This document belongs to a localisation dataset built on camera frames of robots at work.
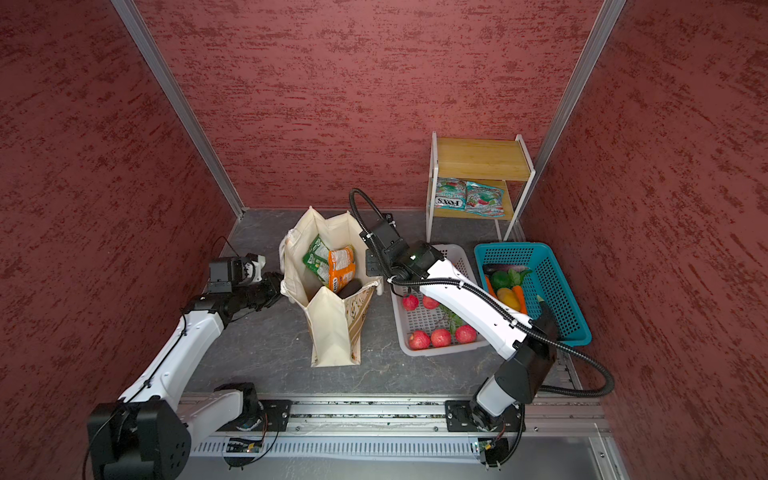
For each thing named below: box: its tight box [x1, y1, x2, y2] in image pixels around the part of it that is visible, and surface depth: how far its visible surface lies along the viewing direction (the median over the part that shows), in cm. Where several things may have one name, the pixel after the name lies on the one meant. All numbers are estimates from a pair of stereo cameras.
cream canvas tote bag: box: [280, 206, 385, 368], surface depth 80 cm
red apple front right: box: [456, 324, 477, 343], surface depth 85 cm
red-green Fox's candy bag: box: [466, 181, 506, 218], surface depth 100 cm
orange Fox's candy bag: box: [328, 245, 356, 294], surface depth 86 cm
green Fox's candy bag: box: [302, 234, 330, 286], surface depth 86 cm
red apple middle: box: [423, 295, 440, 310], surface depth 92 cm
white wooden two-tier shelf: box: [435, 209, 513, 241], surface depth 100 cm
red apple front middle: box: [431, 328, 451, 348], surface depth 84 cm
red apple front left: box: [409, 330, 431, 351], surface depth 83 cm
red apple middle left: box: [402, 294, 419, 311], surface depth 92 cm
